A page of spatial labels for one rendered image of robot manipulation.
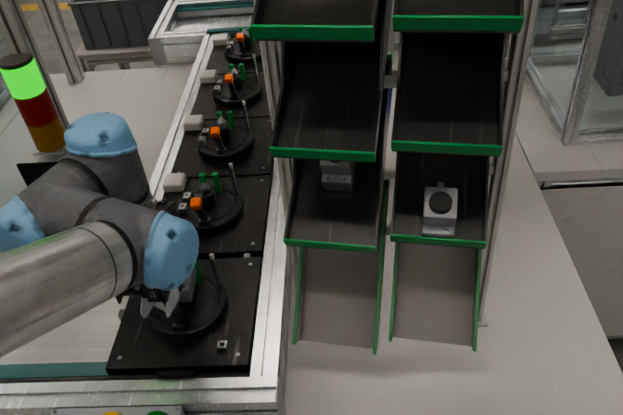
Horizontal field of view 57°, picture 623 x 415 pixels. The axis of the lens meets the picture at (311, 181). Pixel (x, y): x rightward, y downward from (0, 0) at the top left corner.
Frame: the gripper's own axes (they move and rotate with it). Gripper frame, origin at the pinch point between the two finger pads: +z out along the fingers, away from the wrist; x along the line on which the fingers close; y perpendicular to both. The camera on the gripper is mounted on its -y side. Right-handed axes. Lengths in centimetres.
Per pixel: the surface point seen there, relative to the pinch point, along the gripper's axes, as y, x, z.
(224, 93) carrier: -79, -3, 8
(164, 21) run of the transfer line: -137, -34, 11
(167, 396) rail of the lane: 9.7, -0.7, 11.2
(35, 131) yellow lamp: -16.1, -19.3, -23.1
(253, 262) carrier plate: -17.3, 10.6, 10.2
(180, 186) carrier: -39.8, -8.0, 8.8
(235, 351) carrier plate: 2.5, 9.6, 10.2
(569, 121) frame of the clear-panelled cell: -65, 86, 14
